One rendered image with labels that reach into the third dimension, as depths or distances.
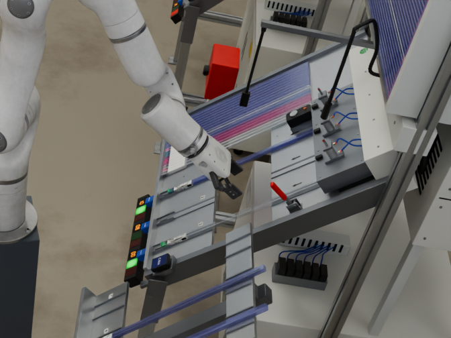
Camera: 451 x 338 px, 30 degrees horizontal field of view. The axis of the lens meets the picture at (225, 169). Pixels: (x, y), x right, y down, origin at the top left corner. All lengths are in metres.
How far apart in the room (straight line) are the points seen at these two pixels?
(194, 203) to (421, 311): 0.75
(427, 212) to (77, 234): 1.65
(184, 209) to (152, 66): 0.59
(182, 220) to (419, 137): 0.77
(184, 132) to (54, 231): 1.44
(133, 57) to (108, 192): 1.69
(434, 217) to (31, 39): 1.05
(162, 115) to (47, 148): 1.78
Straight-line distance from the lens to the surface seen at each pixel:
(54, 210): 3.43
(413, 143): 1.90
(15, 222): 2.33
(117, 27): 1.86
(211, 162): 2.03
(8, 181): 2.21
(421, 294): 2.63
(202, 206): 2.33
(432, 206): 2.09
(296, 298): 2.45
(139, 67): 1.90
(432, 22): 1.76
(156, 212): 2.42
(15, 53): 1.97
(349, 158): 2.06
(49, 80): 4.11
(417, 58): 1.80
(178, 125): 1.99
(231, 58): 3.04
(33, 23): 1.85
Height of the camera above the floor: 2.39
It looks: 39 degrees down
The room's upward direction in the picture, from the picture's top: 15 degrees clockwise
